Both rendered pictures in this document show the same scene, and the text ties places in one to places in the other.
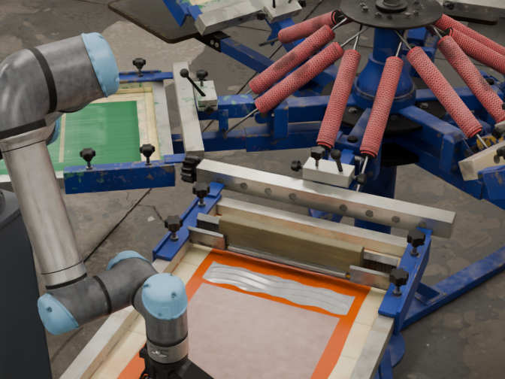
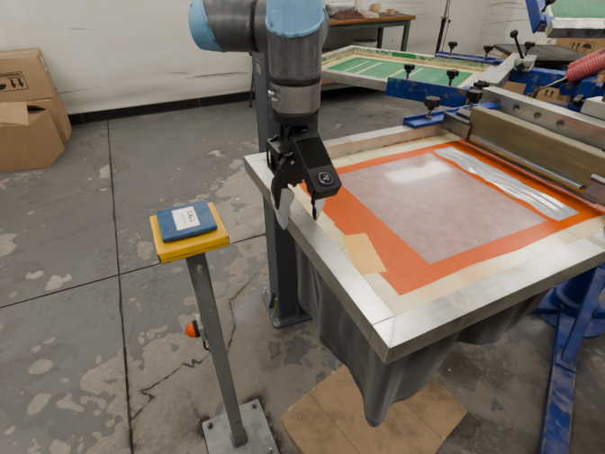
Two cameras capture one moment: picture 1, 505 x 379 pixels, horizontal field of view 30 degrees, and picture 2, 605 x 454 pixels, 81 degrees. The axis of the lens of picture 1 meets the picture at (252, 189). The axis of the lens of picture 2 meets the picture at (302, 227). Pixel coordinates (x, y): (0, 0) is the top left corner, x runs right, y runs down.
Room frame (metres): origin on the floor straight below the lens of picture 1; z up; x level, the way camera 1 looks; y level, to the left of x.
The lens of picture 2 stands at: (0.88, -0.23, 1.36)
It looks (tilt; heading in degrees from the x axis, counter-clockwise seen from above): 37 degrees down; 43
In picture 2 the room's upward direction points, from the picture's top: straight up
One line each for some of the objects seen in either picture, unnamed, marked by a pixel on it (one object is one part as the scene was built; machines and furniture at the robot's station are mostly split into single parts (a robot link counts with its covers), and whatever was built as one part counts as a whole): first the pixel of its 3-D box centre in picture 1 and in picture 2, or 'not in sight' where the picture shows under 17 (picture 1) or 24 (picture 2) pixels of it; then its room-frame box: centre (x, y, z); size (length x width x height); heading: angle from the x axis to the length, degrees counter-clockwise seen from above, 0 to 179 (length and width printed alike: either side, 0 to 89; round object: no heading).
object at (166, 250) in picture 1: (188, 230); (446, 122); (1.94, 0.16, 0.97); 0.30 x 0.05 x 0.07; 158
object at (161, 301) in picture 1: (164, 307); (295, 37); (1.27, 0.15, 1.28); 0.09 x 0.08 x 0.11; 35
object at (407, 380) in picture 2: not in sight; (478, 328); (1.48, -0.18, 0.74); 0.46 x 0.04 x 0.42; 158
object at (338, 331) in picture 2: not in sight; (333, 297); (1.34, 0.10, 0.74); 0.45 x 0.03 x 0.43; 68
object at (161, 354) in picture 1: (167, 344); (293, 95); (1.27, 0.15, 1.20); 0.08 x 0.08 x 0.05
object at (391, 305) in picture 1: (404, 282); not in sight; (1.73, -0.36, 0.97); 0.30 x 0.05 x 0.07; 158
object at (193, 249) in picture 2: not in sight; (221, 362); (1.13, 0.32, 0.48); 0.22 x 0.22 x 0.96; 68
